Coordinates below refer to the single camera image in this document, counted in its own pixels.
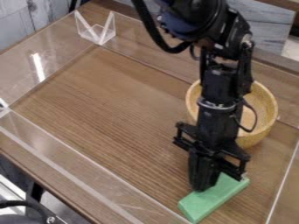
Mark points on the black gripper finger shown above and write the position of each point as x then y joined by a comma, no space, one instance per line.
203,171

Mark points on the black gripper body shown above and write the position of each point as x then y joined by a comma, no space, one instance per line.
212,136

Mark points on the green rectangular block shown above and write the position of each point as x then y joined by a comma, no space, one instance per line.
199,204

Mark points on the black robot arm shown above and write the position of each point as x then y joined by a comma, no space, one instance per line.
210,25

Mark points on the brown wooden bowl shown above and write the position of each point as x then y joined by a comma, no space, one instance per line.
261,100

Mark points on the clear acrylic tray wall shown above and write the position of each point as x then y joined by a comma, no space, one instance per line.
86,185

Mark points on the clear acrylic corner bracket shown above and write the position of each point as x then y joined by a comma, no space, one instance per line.
99,34

